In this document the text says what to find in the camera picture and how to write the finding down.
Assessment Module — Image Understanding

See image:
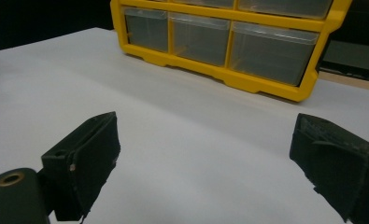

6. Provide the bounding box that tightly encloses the white table mat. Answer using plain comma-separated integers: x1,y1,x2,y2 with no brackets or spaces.
0,27,369,224

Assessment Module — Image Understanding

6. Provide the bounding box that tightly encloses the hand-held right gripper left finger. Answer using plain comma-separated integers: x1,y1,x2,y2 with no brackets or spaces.
36,111,121,222

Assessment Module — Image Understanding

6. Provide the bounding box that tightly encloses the set of clear drawers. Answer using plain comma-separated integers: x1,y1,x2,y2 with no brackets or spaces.
122,0,334,88

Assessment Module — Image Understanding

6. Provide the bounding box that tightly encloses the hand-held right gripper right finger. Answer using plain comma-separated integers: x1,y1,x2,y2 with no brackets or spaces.
289,112,369,224

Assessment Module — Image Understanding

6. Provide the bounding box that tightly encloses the yellow black storage cabinet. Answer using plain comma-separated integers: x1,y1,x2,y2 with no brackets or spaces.
109,0,354,103

